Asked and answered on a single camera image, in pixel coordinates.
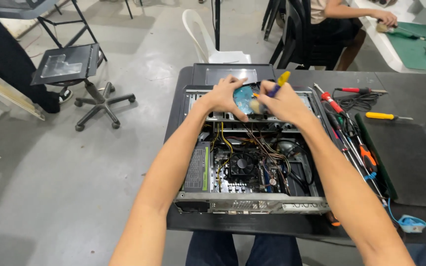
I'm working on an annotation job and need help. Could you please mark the person's left hand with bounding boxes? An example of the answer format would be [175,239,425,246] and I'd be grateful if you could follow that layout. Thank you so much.
[198,75,250,122]

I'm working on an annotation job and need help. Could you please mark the person's right hand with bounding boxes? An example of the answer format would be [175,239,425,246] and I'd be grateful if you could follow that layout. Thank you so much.
[259,80,313,127]

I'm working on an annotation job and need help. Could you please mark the blue hard disk drive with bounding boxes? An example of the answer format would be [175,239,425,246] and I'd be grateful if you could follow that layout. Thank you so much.
[233,84,262,115]

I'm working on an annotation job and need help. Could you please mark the yellow handled cleaning brush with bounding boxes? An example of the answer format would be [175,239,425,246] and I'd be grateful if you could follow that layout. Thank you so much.
[250,71,291,114]

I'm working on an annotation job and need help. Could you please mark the black computer side panel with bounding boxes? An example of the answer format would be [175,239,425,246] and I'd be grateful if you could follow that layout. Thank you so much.
[192,63,276,86]

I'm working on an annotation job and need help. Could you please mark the white plastic chair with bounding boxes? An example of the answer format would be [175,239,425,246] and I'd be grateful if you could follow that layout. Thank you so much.
[182,9,252,64]

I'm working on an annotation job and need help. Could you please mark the red and black soldering iron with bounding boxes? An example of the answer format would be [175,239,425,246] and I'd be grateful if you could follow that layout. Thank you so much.
[334,87,388,95]

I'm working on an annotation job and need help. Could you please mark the open desktop computer case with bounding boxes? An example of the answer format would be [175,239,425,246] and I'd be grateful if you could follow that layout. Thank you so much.
[173,84,333,215]

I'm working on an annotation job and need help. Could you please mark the black processor cooling fan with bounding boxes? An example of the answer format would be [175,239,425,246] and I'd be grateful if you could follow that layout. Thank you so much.
[230,152,255,177]

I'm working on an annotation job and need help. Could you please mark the grey power supply unit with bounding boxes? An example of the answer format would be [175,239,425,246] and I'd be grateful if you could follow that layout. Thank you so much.
[182,141,212,193]

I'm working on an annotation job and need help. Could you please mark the black upright pole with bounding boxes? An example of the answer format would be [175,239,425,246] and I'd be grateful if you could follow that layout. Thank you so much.
[214,0,221,51]

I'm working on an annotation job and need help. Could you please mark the dark green mat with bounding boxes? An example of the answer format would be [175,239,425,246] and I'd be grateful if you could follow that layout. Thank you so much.
[354,113,399,200]

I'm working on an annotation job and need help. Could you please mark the white work table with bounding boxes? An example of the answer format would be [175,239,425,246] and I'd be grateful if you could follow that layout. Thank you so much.
[349,0,426,74]

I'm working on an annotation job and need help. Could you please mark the black swivel office chair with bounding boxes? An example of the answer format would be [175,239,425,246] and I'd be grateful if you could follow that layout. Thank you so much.
[47,44,137,132]

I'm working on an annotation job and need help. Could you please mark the black work mat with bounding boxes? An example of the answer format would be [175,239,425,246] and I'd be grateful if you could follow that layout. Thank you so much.
[361,121,426,208]

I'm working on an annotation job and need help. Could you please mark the green cutting mat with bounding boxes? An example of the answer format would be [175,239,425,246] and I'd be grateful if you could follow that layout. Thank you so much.
[386,21,426,73]

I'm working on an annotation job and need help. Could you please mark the person's legs in jeans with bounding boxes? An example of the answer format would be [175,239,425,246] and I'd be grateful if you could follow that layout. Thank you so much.
[185,231,426,266]

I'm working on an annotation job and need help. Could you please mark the black panel with clear window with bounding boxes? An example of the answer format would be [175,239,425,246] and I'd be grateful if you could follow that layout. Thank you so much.
[31,44,101,86]

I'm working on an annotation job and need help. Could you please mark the black and green handled screwdriver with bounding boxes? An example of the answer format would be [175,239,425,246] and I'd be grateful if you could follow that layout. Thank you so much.
[325,112,369,182]

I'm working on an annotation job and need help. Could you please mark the bundle of internal computer wires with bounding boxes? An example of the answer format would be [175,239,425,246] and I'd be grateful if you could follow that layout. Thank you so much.
[210,122,315,194]

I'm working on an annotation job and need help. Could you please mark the coiled black cable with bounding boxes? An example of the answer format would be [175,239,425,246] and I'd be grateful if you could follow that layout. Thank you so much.
[332,92,384,112]

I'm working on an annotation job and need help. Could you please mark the yellow handled screwdriver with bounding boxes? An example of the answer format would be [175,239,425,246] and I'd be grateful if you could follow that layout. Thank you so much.
[365,112,414,121]

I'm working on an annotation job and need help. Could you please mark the orange and black handled screwdriver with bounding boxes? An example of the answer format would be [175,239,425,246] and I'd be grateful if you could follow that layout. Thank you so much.
[354,143,385,198]

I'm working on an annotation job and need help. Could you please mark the small orange handled screwdriver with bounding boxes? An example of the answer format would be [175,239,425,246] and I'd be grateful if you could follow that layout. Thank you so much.
[327,211,342,227]

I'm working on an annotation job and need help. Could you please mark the brush with green handle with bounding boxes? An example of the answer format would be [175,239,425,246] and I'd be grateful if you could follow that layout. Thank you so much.
[376,22,426,41]

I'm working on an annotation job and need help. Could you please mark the blue coiled cord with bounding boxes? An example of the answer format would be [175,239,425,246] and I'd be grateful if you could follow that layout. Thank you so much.
[363,172,402,227]

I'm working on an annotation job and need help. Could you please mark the blue antistatic wrist strap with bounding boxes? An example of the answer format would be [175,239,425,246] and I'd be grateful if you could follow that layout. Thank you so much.
[398,214,426,233]

